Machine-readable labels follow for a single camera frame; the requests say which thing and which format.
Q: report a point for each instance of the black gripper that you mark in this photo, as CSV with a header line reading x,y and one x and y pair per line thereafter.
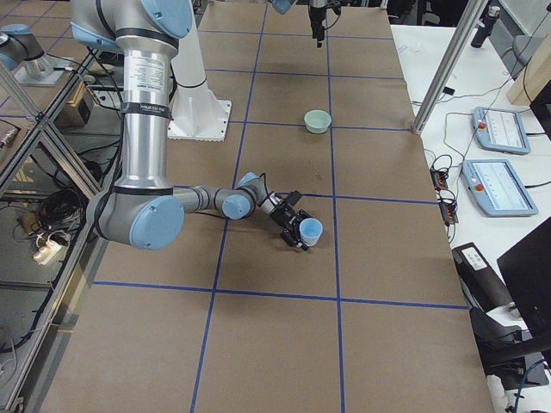
x,y
284,218
317,15

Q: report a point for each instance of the light blue plastic cup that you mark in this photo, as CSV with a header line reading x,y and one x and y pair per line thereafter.
x,y
310,230

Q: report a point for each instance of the light green bowl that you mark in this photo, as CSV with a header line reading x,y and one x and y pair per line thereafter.
x,y
317,121

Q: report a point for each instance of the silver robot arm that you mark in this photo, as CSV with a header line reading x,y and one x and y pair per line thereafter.
x,y
283,6
141,208

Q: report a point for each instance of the black water bottle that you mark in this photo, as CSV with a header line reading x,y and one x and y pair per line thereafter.
x,y
485,26

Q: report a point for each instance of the near teach pendant tablet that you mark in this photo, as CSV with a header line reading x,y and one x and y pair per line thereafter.
x,y
496,188

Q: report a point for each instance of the teach pendant tablet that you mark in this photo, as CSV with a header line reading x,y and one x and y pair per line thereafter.
x,y
496,188
500,130

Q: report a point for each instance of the far teach pendant tablet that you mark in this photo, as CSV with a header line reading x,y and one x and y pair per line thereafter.
x,y
500,130

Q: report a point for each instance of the black computer monitor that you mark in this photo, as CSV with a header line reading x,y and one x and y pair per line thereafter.
x,y
525,268

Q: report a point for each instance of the white power strip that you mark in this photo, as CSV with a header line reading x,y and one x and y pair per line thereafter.
x,y
47,252

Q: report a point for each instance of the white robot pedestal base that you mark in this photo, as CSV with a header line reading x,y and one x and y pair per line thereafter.
x,y
196,112

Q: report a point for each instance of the aluminium frame post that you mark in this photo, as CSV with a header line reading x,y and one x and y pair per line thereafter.
x,y
456,45

